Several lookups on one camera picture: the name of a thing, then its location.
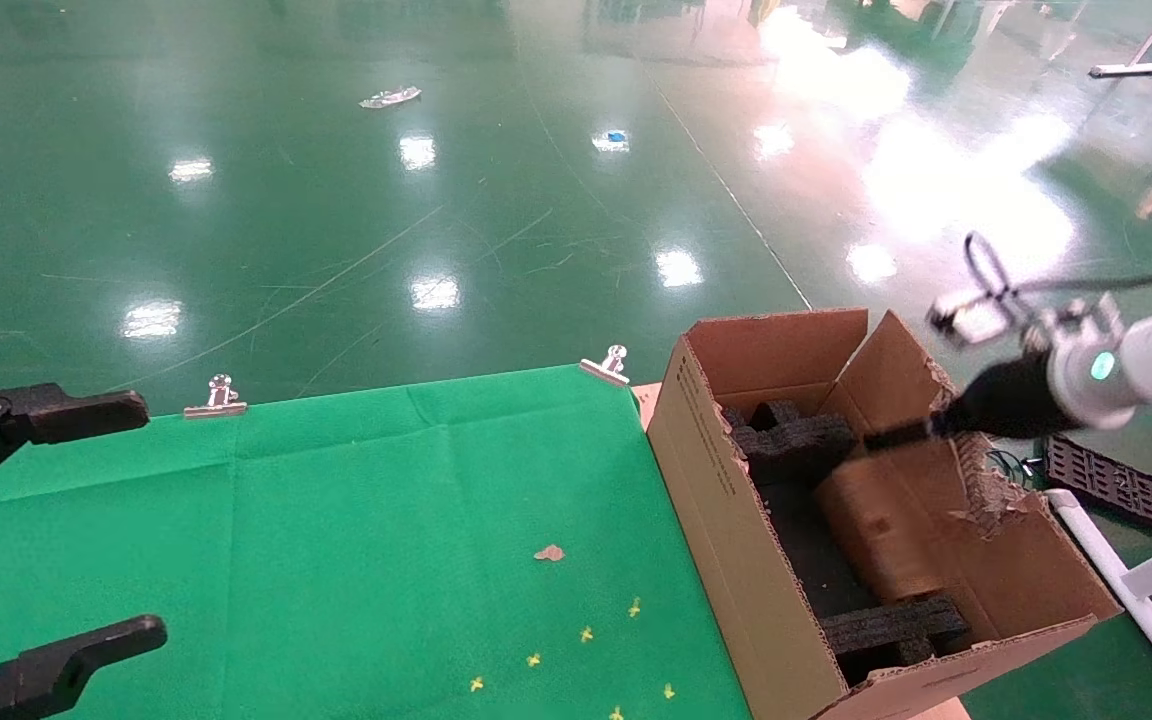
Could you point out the small torn cardboard scrap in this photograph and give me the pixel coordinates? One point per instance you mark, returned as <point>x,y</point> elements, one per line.
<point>549,552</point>

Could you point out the small brown cardboard box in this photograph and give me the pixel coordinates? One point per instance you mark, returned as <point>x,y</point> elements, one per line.
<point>876,530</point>

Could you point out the black foam bottom pad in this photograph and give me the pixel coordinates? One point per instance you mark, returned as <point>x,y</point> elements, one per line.
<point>806,550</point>

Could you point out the white pipe frame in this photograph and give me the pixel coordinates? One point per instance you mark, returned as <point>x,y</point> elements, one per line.
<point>1136,598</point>

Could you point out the grey metal camera bracket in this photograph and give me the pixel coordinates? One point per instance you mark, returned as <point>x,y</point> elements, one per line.
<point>1076,320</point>

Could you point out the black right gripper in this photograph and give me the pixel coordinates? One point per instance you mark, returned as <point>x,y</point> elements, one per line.
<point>1006,400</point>

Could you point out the silver binder clip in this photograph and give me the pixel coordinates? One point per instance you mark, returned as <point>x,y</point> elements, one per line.
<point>608,368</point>
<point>216,400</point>

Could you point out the black perforated plastic tray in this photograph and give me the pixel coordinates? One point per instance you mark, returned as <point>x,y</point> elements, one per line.
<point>1111,485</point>

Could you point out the large open cardboard carton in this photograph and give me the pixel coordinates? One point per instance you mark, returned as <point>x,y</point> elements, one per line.
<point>726,540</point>

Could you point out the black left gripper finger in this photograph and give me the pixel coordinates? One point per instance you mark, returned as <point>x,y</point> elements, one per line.
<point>46,668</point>
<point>66,412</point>

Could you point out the white litter scrap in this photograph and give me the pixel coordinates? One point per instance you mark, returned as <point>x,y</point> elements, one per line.
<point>391,97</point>

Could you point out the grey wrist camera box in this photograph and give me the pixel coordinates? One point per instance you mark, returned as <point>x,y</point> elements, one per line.
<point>971,320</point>

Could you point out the green table cloth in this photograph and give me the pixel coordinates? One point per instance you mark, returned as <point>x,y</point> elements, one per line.
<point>336,520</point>

